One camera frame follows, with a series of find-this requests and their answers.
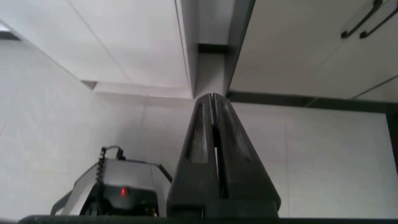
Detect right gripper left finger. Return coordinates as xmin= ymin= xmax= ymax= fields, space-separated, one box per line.
xmin=166 ymin=93 xmax=219 ymax=217

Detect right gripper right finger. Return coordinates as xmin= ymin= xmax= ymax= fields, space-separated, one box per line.
xmin=213 ymin=93 xmax=282 ymax=217

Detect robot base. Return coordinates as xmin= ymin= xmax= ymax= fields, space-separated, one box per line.
xmin=50 ymin=155 xmax=173 ymax=217

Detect white kitchen cabinet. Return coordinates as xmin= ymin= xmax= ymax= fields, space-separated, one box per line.
xmin=0 ymin=0 xmax=398 ymax=175

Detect white cabinet door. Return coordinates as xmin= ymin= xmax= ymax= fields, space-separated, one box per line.
xmin=229 ymin=0 xmax=385 ymax=101
xmin=67 ymin=0 xmax=191 ymax=90
xmin=310 ymin=2 xmax=398 ymax=100
xmin=0 ymin=0 xmax=131 ymax=84
xmin=353 ymin=75 xmax=398 ymax=103

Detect black cable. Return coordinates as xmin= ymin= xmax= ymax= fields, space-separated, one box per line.
xmin=96 ymin=145 xmax=126 ymax=184

